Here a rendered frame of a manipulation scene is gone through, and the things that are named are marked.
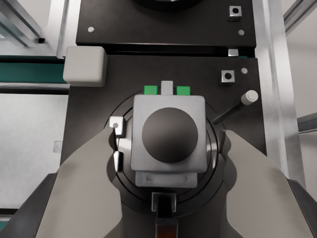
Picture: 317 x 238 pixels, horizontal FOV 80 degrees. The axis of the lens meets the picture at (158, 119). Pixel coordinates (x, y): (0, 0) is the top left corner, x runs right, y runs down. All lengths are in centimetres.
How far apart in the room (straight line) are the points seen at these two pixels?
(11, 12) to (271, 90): 32
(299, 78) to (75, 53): 39
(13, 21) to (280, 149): 35
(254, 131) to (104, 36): 23
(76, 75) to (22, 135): 14
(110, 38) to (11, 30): 11
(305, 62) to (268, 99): 20
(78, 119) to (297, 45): 42
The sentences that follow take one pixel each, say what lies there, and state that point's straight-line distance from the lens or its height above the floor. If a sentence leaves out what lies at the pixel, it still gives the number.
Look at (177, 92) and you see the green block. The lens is 17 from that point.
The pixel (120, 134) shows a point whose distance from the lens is 19.
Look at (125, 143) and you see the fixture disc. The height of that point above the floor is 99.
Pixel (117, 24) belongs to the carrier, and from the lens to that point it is 29.
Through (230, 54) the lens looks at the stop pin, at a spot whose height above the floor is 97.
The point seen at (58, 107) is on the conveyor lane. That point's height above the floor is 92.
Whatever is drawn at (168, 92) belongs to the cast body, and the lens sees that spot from 16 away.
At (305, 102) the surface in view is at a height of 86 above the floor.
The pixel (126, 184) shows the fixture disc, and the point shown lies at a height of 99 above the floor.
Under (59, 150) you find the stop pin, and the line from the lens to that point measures 26.
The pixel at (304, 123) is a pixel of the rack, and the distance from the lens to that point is 33.
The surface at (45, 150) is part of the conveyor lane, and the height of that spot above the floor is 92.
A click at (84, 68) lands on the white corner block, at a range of 24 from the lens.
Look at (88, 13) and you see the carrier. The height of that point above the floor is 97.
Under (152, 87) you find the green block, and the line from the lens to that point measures 17.
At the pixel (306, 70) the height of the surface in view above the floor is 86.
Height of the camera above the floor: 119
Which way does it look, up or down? 78 degrees down
